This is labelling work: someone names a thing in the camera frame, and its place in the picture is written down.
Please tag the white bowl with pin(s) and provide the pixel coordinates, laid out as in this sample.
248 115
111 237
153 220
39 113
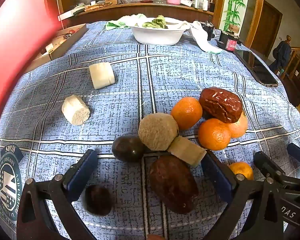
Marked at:
155 36

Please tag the dark purple passion fruit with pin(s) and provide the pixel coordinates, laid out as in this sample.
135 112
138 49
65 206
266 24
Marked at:
127 148
98 200

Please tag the white cloth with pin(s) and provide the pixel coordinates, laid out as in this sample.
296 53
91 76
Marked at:
202 42

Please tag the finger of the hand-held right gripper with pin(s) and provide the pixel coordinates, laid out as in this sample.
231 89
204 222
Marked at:
298 151
267 166

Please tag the cardboard box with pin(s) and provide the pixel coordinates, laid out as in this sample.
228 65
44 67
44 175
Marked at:
65 45

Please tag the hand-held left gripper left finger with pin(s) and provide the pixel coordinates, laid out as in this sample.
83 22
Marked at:
82 175

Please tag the small mandarin orange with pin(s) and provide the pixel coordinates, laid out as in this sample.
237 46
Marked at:
241 170

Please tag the green leafy vegetable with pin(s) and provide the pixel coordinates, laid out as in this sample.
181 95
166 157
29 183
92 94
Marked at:
157 22

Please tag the white sugarcane piece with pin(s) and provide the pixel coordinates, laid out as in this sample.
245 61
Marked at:
75 110
101 76
186 151

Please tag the bamboo wall poster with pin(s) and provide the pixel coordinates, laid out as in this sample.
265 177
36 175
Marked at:
236 0

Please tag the wooden counter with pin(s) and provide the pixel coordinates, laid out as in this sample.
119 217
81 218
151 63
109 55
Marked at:
102 12

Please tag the brown oval fruit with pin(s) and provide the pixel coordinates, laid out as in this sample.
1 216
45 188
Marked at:
173 183

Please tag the wooden door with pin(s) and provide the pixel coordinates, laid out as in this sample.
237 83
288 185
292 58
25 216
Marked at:
265 30

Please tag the black device red label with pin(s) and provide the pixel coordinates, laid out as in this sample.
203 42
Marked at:
228 42

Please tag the blue plaid tablecloth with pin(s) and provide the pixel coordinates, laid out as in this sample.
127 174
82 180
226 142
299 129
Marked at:
152 80

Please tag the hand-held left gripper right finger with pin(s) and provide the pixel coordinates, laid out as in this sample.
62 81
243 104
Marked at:
215 172

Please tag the red date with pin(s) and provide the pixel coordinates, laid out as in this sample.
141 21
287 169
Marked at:
221 103

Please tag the black smartphone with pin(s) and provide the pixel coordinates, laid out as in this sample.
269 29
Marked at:
257 67

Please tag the wooden stair railing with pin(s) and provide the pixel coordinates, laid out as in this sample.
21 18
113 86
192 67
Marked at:
297 65

